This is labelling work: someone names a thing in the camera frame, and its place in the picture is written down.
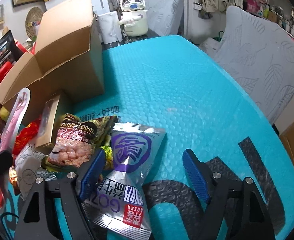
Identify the far grey leaf chair cover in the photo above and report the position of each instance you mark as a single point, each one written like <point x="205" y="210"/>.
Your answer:
<point x="164" y="16"/>

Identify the nutritious cereal snack bag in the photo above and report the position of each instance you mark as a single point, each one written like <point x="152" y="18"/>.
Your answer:
<point x="76" y="142"/>

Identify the left hanging tote bag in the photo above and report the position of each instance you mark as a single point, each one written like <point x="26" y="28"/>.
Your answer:
<point x="209" y="6"/>

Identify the woven round mat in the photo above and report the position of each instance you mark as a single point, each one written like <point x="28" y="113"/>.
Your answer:
<point x="33" y="19"/>

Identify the open cardboard box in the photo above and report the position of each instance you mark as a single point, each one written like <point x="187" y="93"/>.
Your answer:
<point x="67" y="58"/>

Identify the grey leaf chair cover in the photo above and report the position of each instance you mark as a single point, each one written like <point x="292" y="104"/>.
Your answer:
<point x="164" y="16"/>
<point x="259" y="55"/>

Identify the white cartoon kettle bottle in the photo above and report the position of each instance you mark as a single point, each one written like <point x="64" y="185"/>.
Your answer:
<point x="134" y="17"/>

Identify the white bread drawing packet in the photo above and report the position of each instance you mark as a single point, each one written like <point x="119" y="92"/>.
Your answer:
<point x="28" y="169"/>

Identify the black standing pouch bag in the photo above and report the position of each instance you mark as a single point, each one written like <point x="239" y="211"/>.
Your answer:
<point x="8" y="49"/>

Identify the small red gold candy packet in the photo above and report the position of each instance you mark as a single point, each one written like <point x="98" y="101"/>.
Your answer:
<point x="13" y="178"/>

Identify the pink white snack stick packet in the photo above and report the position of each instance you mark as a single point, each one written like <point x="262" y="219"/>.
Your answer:
<point x="14" y="121"/>

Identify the yellow green lemon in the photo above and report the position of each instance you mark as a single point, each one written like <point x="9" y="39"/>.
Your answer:
<point x="4" y="113"/>

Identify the small window gift box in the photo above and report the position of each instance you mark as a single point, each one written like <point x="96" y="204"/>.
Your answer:
<point x="51" y="118"/>

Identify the teal bubble mailer mat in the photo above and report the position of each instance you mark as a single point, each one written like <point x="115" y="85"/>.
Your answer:
<point x="168" y="82"/>

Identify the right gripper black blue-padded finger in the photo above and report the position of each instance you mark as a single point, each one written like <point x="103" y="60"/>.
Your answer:
<point x="250" y="217"/>
<point x="38" y="218"/>

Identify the near grey leaf chair cover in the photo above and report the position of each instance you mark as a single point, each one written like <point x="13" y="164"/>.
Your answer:
<point x="259" y="55"/>

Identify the silver purple triangular snack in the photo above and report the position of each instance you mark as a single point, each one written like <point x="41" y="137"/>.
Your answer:
<point x="119" y="203"/>

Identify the hanging tote bag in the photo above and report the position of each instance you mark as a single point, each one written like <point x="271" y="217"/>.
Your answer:
<point x="228" y="3"/>
<point x="209" y="6"/>

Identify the right hanging tote bag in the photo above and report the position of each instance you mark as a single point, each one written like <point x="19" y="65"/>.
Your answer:
<point x="228" y="3"/>

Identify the red chinese snack packet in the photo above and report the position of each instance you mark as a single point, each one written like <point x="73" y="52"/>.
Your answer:
<point x="26" y="135"/>

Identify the white paper towel roll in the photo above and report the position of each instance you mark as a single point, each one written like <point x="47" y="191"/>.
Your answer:
<point x="109" y="27"/>

